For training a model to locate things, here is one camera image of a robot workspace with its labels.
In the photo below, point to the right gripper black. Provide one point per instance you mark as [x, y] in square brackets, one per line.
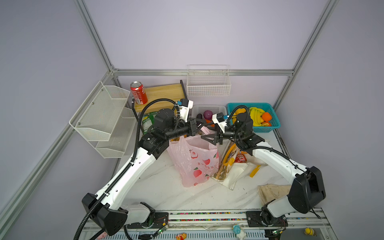
[219, 136]

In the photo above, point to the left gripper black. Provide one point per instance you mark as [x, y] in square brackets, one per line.
[192, 129]

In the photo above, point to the red cola can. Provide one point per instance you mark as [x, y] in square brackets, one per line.
[241, 158]
[139, 93]

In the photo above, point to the white canvas tote bag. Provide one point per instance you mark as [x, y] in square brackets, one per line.
[230, 172]

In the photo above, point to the pink plastic grocery bag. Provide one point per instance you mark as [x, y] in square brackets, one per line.
[195, 159]

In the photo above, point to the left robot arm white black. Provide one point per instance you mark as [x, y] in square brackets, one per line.
[105, 207]

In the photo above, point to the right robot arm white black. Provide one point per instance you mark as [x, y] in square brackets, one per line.
[307, 185]

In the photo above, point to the green snack bag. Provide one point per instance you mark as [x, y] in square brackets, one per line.
[147, 121]

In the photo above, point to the yellow pear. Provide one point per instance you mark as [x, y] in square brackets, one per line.
[240, 111]

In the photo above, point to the banana bunch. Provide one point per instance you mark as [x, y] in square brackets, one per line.
[256, 116]

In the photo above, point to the orange fruit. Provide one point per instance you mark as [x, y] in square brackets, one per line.
[267, 117]

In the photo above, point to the teal plastic fruit basket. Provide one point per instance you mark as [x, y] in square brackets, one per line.
[275, 123]

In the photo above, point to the wooden two-tier shelf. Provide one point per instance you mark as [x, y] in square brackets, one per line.
[174, 92]

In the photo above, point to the white plastic vegetable basket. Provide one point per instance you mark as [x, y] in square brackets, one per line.
[215, 109]

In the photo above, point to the purple onion top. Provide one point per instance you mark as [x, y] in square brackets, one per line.
[208, 115]

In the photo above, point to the beige folded cloth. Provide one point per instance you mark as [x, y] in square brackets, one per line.
[272, 192]

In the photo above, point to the blue white toy figure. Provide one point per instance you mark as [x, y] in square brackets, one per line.
[239, 232]

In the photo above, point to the orange bear toy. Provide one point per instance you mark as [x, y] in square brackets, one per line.
[182, 236]

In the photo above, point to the yellow minion toy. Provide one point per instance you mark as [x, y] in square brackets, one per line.
[310, 232]

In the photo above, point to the white wire wall basket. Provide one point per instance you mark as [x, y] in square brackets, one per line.
[208, 80]

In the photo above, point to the white mesh wall rack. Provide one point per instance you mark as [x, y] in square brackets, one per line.
[105, 121]

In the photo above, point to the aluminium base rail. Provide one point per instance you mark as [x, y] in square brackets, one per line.
[218, 225]

